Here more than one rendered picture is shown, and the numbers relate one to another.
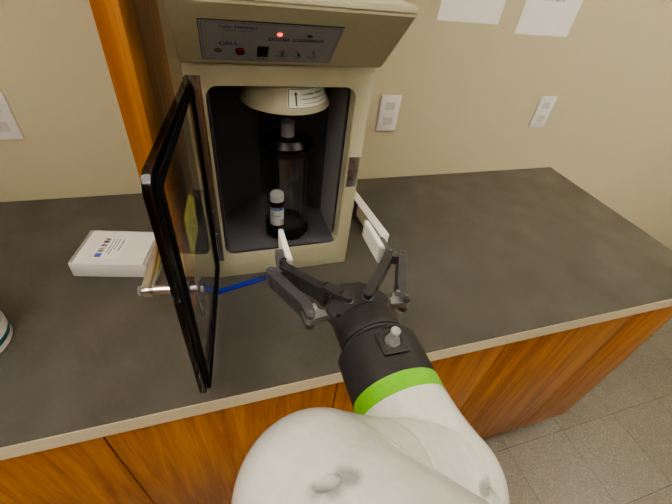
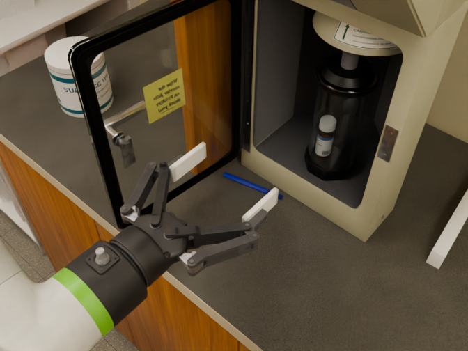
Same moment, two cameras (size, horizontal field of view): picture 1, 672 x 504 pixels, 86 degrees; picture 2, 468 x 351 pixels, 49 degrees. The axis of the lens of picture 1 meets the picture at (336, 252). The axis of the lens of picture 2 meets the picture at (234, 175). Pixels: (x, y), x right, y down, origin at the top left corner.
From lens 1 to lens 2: 51 cm
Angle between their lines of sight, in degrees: 45
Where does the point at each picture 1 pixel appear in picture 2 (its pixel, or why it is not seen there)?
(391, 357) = (86, 264)
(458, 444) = (19, 322)
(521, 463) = not seen: outside the picture
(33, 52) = not seen: outside the picture
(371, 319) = (124, 240)
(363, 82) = (415, 46)
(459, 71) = not seen: outside the picture
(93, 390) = (97, 175)
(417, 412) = (43, 297)
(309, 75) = (352, 13)
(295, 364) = (203, 276)
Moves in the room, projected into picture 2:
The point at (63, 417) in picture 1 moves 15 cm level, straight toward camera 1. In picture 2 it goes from (72, 177) to (52, 233)
